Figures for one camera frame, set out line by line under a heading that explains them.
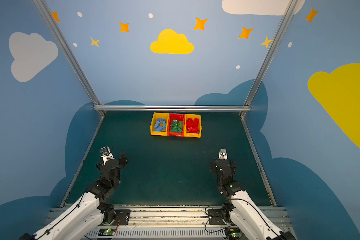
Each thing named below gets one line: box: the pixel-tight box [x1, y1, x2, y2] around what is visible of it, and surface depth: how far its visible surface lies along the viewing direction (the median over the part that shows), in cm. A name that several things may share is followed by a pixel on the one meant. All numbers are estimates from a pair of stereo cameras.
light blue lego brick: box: [154, 118, 167, 132], surface depth 113 cm
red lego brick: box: [186, 118, 200, 134], surface depth 113 cm
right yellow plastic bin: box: [184, 113, 202, 138], surface depth 110 cm
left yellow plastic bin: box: [150, 112, 170, 136], surface depth 110 cm
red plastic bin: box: [167, 113, 185, 137], surface depth 110 cm
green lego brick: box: [169, 119, 183, 133], surface depth 110 cm
